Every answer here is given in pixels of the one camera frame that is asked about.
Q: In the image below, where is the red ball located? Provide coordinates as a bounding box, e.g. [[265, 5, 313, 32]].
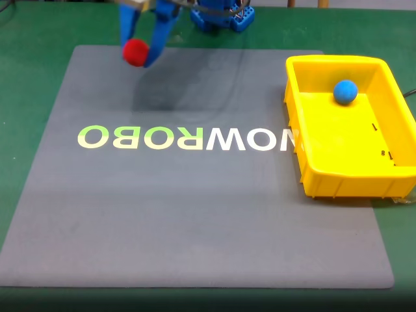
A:
[[122, 38, 151, 68]]

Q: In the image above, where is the blue ball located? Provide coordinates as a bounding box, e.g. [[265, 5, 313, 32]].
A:
[[333, 79, 359, 105]]

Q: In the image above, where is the yellow plastic bin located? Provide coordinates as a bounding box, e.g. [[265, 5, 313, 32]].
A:
[[283, 55, 416, 199]]

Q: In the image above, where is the grey mat with lettering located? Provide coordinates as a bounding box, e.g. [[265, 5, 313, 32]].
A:
[[0, 44, 396, 289]]

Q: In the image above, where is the clear tape piece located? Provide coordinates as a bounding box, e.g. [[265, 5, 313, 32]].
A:
[[391, 194, 416, 206]]

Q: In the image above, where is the silver camera box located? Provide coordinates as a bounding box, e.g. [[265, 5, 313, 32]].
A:
[[125, 0, 151, 11]]

